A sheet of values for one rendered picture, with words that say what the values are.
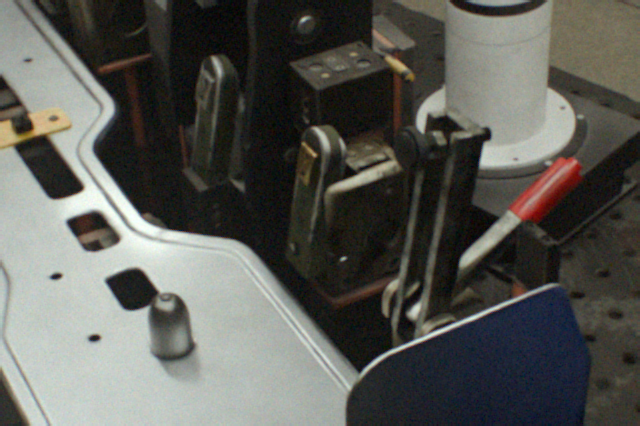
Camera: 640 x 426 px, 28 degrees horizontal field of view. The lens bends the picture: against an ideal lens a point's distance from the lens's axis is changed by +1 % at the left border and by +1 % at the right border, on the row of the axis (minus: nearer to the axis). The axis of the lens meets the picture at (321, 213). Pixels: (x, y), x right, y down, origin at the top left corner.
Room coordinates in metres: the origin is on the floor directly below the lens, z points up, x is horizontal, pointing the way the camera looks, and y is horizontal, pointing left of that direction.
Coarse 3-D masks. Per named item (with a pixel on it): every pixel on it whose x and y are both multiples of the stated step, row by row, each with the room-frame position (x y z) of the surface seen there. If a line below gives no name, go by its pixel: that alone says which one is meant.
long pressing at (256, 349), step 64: (0, 0) 1.26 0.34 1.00; (0, 64) 1.12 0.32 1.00; (64, 64) 1.12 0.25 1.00; (0, 192) 0.90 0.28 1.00; (0, 256) 0.81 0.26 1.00; (64, 256) 0.81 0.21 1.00; (128, 256) 0.81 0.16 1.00; (192, 256) 0.80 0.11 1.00; (256, 256) 0.79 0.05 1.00; (0, 320) 0.74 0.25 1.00; (64, 320) 0.73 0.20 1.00; (128, 320) 0.73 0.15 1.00; (192, 320) 0.72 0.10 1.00; (256, 320) 0.72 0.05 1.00; (64, 384) 0.66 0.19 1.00; (128, 384) 0.66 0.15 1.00; (192, 384) 0.66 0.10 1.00; (256, 384) 0.65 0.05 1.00; (320, 384) 0.65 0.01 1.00
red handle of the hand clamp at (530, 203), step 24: (552, 168) 0.71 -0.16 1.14; (576, 168) 0.70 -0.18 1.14; (528, 192) 0.70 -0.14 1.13; (552, 192) 0.69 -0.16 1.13; (504, 216) 0.69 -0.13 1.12; (528, 216) 0.68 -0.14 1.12; (480, 240) 0.68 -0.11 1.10; (504, 240) 0.68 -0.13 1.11; (480, 264) 0.67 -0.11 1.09; (456, 288) 0.66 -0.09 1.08; (408, 312) 0.65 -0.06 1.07
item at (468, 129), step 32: (416, 128) 0.65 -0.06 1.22; (448, 128) 0.67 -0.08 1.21; (480, 128) 0.66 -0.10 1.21; (416, 160) 0.64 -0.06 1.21; (448, 160) 0.65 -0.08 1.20; (416, 192) 0.67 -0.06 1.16; (448, 192) 0.64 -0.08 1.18; (416, 224) 0.66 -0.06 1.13; (448, 224) 0.64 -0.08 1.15; (416, 256) 0.66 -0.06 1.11; (448, 256) 0.64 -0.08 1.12; (416, 288) 0.66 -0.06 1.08; (448, 288) 0.64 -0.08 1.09
